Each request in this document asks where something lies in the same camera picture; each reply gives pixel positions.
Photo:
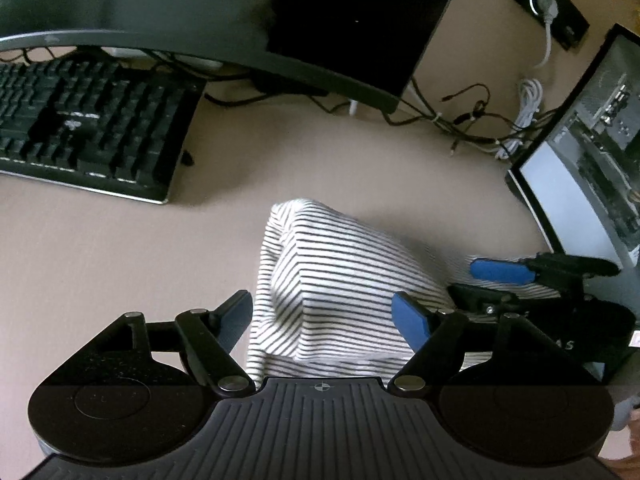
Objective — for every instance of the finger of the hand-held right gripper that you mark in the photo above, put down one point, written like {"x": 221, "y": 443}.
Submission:
{"x": 480, "y": 297}
{"x": 500, "y": 270}

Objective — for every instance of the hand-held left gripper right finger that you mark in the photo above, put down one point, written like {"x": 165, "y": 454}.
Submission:
{"x": 412, "y": 317}

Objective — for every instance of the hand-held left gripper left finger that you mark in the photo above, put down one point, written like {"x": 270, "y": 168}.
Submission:
{"x": 234, "y": 321}

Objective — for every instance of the striped long-sleeve shirt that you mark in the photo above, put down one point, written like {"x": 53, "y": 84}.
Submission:
{"x": 330, "y": 280}

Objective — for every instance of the black keyboard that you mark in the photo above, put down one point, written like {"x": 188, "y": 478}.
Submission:
{"x": 85, "y": 125}

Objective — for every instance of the black computer monitor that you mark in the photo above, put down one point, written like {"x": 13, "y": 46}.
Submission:
{"x": 200, "y": 5}

